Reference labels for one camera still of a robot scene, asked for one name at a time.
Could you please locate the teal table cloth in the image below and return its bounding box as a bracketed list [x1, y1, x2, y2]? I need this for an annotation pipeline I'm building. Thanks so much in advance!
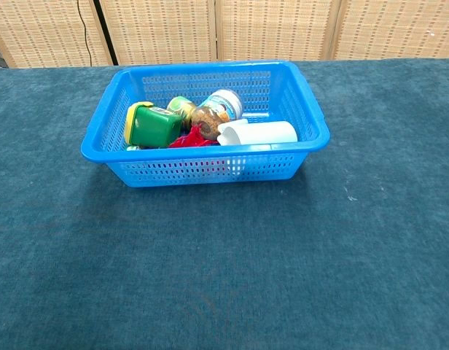
[0, 58, 449, 350]

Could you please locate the bamboo folding screen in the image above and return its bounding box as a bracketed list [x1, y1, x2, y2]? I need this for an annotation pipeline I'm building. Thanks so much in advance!
[0, 0, 449, 69]

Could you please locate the small yellow-green object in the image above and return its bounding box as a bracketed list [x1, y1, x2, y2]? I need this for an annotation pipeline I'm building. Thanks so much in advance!
[124, 101, 184, 149]

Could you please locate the thin black hanging cable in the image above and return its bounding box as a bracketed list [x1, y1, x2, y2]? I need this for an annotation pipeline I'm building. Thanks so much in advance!
[76, 0, 95, 67]

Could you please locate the small green labelled can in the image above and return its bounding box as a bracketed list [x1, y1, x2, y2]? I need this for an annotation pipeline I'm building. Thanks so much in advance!
[166, 96, 198, 129]

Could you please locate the small labelled bottle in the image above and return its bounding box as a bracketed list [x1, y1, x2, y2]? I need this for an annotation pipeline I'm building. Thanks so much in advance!
[190, 88, 244, 141]

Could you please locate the white mug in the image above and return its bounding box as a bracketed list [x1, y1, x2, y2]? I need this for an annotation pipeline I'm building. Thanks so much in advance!
[216, 118, 299, 147]

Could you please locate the blue plastic perforated basket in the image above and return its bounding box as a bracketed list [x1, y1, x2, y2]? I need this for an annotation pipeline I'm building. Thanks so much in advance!
[80, 60, 331, 188]

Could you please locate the colourful feather shuttlecock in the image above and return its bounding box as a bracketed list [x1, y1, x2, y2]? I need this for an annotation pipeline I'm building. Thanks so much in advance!
[126, 125, 220, 152]

